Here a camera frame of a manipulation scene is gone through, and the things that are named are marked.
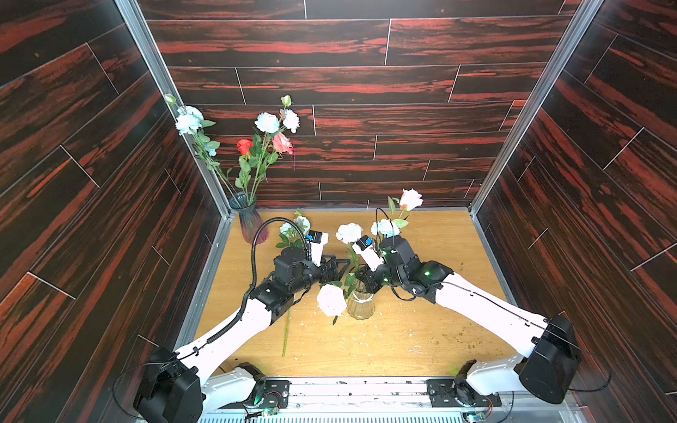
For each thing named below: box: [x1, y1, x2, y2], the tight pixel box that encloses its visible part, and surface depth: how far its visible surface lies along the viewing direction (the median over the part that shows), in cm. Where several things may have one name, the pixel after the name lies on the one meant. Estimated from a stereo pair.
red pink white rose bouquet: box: [234, 94, 300, 206], surface depth 86 cm
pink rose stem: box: [386, 188, 425, 230], surface depth 70 cm
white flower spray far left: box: [164, 93, 241, 206], surface depth 85 cm
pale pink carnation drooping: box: [316, 283, 348, 326], surface depth 52 cm
